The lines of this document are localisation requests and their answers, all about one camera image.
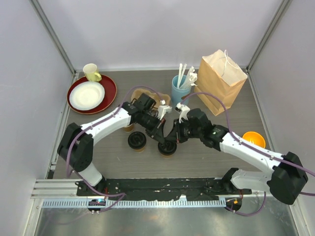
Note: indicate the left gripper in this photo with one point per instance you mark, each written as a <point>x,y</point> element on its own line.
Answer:
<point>156,132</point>

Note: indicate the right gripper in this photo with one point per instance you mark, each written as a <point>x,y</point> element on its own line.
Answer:
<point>176,134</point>

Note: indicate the black lid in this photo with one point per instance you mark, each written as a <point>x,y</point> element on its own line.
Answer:
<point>137,140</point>
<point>167,147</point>

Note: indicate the paper cup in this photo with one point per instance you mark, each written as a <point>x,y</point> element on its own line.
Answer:
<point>139,150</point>
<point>167,155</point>

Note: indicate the stack of paper cups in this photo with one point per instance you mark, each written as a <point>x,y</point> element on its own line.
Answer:
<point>128,128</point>

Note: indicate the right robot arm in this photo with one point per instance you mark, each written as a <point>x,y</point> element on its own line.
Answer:
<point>278,174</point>

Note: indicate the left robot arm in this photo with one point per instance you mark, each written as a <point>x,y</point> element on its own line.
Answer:
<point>77,144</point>

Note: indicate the cardboard cup carrier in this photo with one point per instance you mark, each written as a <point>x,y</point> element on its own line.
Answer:
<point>136,94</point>

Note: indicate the blue straw holder cup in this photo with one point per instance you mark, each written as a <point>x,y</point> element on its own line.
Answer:
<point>176,93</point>

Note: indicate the red round tray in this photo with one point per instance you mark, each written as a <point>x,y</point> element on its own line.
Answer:
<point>110,95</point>

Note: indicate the brown paper bag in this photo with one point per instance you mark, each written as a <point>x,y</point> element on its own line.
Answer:
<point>219,75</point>

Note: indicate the orange bowl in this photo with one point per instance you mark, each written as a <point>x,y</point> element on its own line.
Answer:
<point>255,138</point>

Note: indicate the white paper plate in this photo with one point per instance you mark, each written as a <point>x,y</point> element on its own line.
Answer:
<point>87,95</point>

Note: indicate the yellow mug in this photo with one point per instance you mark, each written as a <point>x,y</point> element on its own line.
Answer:
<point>91,72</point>

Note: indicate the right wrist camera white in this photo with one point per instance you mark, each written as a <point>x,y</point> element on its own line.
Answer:
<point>183,110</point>

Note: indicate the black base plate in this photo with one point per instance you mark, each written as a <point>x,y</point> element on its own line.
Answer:
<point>167,189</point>

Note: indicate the aluminium front rail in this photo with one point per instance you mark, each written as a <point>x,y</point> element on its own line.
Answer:
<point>73,193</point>

